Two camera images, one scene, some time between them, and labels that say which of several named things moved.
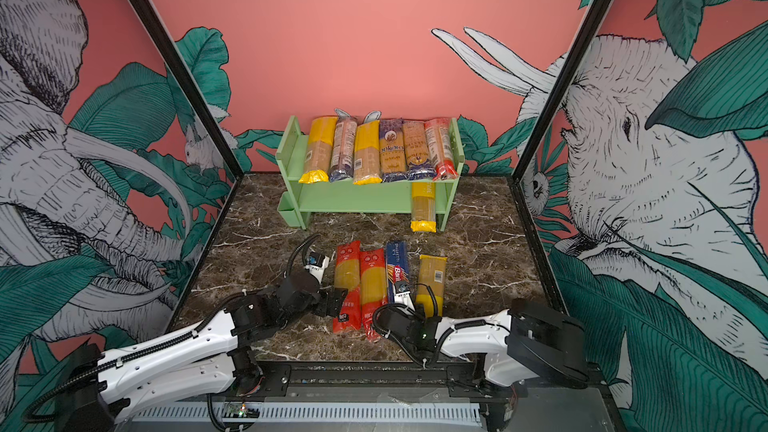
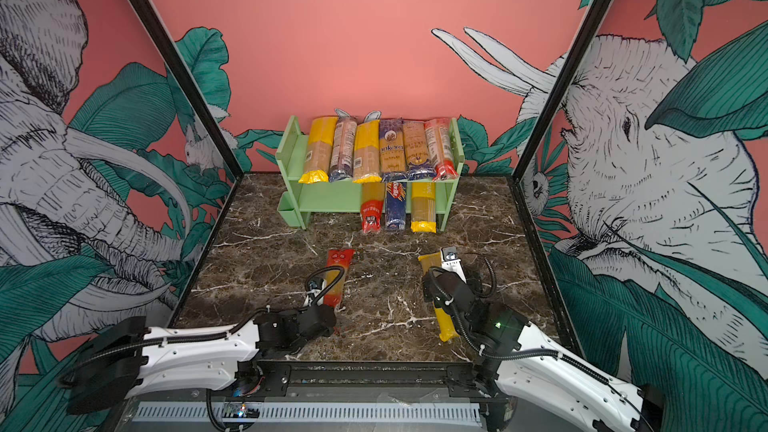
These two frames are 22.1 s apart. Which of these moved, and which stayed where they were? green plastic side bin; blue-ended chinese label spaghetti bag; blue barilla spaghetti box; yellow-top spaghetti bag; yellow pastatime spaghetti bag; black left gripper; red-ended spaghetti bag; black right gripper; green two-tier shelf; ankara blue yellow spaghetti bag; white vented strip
Moved: black left gripper; blue barilla spaghetti box; black right gripper
Stayed: white vented strip; yellow-top spaghetti bag; ankara blue yellow spaghetti bag; red-ended spaghetti bag; green two-tier shelf; green plastic side bin; blue-ended chinese label spaghetti bag; yellow pastatime spaghetti bag
